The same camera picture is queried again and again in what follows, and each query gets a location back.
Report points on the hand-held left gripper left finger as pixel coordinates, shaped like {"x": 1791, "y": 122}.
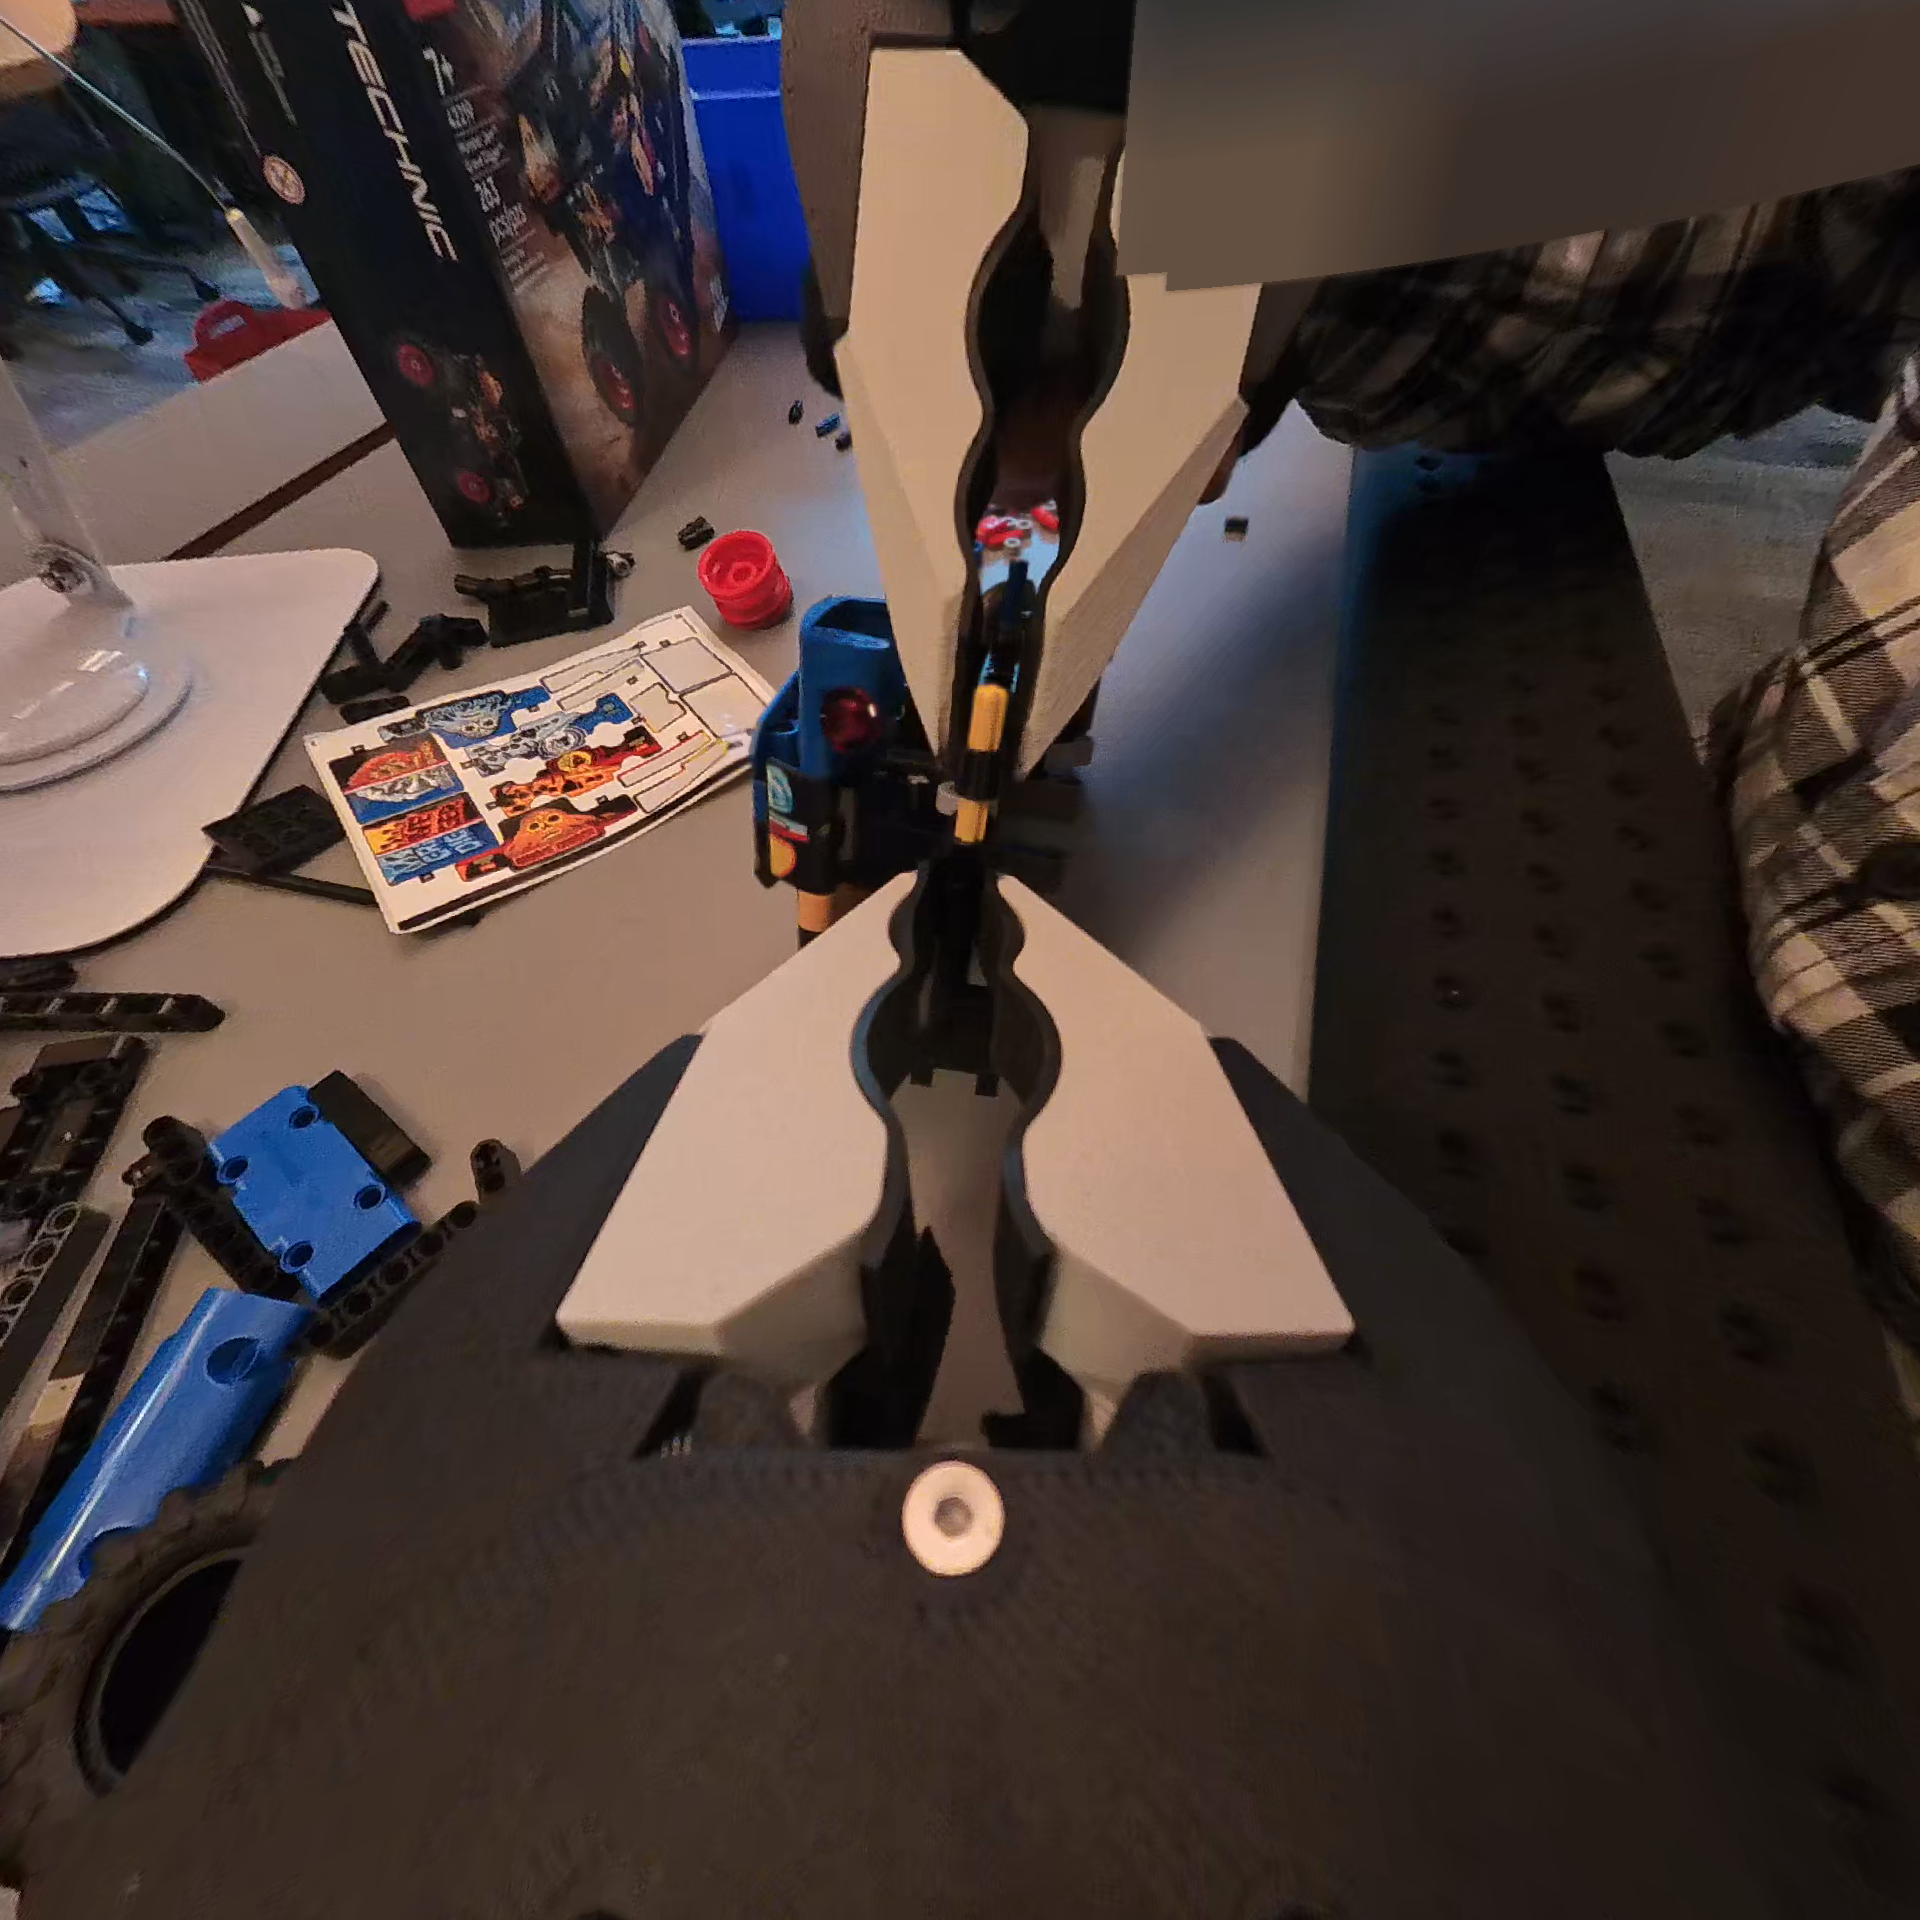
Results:
{"x": 721, "y": 1201}

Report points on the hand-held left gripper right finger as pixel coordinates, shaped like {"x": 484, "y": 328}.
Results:
{"x": 1185, "y": 1201}

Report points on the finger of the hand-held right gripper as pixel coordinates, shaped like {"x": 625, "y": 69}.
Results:
{"x": 1172, "y": 422}
{"x": 902, "y": 301}

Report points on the black blue toy car chassis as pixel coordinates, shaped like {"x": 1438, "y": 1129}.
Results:
{"x": 820, "y": 675}

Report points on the person's right forearm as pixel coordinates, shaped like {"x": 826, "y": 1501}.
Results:
{"x": 1575, "y": 346}

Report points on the grey desk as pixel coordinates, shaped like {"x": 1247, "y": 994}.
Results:
{"x": 600, "y": 1019}

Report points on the blue storage bin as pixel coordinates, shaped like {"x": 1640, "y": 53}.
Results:
{"x": 744, "y": 181}

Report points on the red toy wheel hub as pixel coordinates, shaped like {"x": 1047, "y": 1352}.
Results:
{"x": 746, "y": 579}

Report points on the short black beam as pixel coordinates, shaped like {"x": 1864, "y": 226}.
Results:
{"x": 376, "y": 1126}
{"x": 405, "y": 1277}

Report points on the black dimpled foam pad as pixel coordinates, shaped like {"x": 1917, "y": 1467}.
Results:
{"x": 1501, "y": 1049}

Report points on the blue curved panel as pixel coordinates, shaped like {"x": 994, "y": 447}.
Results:
{"x": 308, "y": 1193}
{"x": 166, "y": 1440}

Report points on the black toy set box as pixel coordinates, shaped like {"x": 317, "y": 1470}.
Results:
{"x": 452, "y": 301}

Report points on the colourful sticker sheet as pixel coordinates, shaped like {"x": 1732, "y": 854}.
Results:
{"x": 524, "y": 763}

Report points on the black holed beam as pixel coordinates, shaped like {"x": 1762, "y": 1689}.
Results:
{"x": 210, "y": 1208}

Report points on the thin black axle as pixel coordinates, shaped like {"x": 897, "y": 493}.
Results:
{"x": 301, "y": 887}

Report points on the black studded plate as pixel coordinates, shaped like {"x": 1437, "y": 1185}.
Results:
{"x": 278, "y": 827}

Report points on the black angled beam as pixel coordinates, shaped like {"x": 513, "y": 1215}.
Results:
{"x": 120, "y": 1014}

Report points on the long thin black beam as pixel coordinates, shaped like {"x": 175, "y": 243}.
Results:
{"x": 106, "y": 1335}

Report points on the red container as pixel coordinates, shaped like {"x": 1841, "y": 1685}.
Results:
{"x": 248, "y": 342}

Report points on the chunky black holed brick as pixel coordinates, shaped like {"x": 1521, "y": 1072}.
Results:
{"x": 60, "y": 1126}

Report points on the grey holed beam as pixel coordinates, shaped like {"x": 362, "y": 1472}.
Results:
{"x": 45, "y": 1254}

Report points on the white book stand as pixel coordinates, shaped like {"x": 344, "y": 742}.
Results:
{"x": 225, "y": 675}

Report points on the black toy tire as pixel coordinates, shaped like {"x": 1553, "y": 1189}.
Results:
{"x": 60, "y": 1651}

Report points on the black office chair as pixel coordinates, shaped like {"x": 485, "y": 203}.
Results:
{"x": 90, "y": 225}

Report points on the large black frame assembly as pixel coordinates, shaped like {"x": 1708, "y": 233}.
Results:
{"x": 541, "y": 599}

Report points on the black holed frame pieces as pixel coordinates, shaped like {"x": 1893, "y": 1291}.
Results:
{"x": 405, "y": 653}

